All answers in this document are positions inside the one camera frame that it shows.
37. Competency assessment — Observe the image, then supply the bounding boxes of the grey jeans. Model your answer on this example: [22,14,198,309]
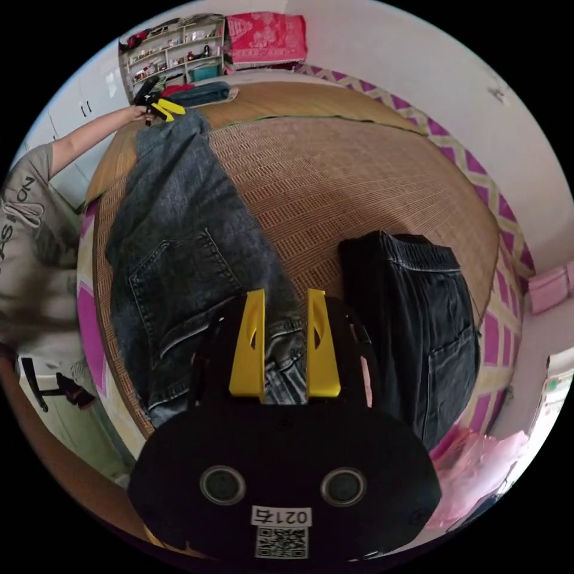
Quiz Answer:
[106,109,308,429]

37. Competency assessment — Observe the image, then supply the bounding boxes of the white cupboard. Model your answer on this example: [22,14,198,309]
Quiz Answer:
[26,56,135,209]

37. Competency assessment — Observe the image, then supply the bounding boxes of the pile of clothes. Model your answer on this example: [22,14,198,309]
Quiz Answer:
[160,80,239,109]

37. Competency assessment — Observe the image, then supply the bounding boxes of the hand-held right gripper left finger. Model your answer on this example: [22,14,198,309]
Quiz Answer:
[228,289,266,402]

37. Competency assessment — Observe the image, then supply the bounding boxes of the folded black jeans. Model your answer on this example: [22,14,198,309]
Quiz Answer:
[337,230,481,453]

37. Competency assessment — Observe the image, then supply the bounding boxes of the person's body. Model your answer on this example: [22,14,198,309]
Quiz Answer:
[0,145,93,353]

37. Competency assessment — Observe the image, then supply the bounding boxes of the pink box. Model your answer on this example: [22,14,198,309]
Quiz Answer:
[527,261,574,316]

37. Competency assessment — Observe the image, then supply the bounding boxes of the red patterned cloth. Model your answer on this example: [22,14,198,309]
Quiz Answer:
[224,12,309,71]

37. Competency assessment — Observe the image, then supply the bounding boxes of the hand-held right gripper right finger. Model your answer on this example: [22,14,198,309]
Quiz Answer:
[306,289,341,401]

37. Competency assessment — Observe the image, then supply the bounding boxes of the person's left forearm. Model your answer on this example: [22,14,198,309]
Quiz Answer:
[44,107,138,181]

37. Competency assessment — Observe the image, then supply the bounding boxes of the white open shelf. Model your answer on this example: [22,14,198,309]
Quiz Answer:
[118,17,227,96]

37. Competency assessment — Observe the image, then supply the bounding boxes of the bed with woven mat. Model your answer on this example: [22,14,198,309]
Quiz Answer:
[75,62,538,454]

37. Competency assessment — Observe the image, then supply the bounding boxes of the pink plastic bag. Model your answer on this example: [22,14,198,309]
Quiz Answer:
[423,426,532,532]

